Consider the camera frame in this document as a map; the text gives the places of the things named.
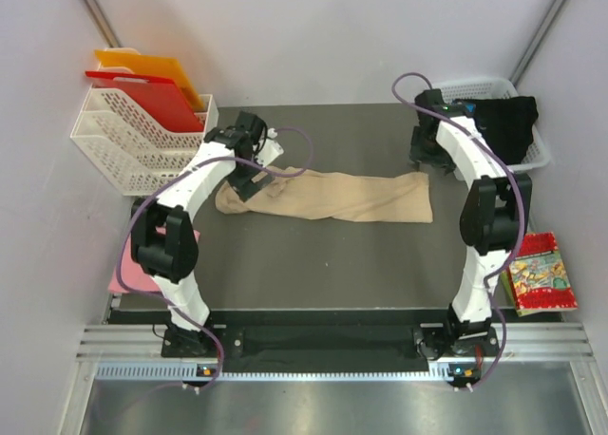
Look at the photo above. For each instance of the beige t shirt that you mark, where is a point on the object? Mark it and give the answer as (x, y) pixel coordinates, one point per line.
(315, 195)

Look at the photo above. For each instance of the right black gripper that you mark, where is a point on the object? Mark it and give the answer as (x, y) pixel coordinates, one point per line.
(417, 156)

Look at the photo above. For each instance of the red plastic folder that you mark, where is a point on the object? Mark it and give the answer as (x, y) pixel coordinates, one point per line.
(159, 97)

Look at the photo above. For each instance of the pink folded t shirt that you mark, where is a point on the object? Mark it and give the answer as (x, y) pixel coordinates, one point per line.
(133, 276)

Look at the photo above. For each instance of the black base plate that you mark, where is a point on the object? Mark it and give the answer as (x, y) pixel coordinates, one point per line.
(303, 345)

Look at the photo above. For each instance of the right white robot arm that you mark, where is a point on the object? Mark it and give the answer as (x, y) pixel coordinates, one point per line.
(492, 223)

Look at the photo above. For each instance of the orange plastic folder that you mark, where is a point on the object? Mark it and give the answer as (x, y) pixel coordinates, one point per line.
(152, 65)

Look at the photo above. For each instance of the white slotted cable duct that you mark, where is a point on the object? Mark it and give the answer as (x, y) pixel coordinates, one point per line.
(198, 373)

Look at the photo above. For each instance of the black t shirt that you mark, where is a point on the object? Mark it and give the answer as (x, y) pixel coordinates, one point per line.
(505, 124)

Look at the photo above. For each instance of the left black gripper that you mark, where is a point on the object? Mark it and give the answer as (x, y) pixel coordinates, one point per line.
(242, 185)

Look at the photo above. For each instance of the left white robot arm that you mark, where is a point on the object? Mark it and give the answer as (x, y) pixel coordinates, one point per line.
(162, 239)

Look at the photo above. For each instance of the white perforated file organizer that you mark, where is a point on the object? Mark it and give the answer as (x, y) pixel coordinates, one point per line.
(135, 153)

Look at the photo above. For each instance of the colourful picture book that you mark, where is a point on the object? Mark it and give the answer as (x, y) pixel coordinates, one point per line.
(536, 280)

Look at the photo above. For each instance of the white mesh laundry basket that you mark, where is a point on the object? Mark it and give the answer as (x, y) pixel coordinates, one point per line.
(497, 88)

